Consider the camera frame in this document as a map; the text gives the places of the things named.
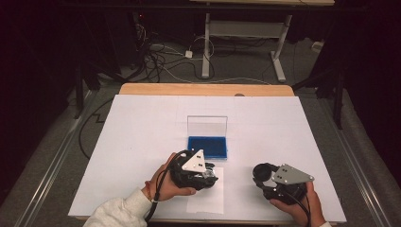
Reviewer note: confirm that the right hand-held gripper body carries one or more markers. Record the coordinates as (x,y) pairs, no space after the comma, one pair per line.
(290,176)

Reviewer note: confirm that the small white paper sheet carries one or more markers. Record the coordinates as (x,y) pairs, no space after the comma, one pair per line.
(208,198)

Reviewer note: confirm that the blue ink pad clear case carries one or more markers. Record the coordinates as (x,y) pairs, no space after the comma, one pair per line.
(208,146)

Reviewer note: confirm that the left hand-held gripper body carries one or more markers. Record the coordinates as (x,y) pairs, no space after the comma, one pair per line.
(189,175)

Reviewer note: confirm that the white power strip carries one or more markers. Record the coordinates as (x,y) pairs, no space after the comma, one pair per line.
(317,46)

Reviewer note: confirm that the black stand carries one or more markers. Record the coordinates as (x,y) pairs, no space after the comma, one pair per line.
(339,104)
(78,94)

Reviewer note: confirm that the person's left hand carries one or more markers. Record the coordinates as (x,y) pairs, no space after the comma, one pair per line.
(165,189)

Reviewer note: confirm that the large white table cover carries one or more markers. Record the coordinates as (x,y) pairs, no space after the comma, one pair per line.
(126,126)

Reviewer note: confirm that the black equipment rack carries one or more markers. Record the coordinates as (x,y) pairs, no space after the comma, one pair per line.
(126,38)

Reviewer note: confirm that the white power adapter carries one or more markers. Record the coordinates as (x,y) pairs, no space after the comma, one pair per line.
(188,54)

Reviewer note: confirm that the person's right hand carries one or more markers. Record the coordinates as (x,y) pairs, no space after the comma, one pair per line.
(310,211)

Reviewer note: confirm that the metal floor rail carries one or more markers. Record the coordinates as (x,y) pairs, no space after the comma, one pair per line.
(356,176)
(53,176)

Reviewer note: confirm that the white-framed desk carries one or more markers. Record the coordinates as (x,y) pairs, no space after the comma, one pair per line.
(246,29)

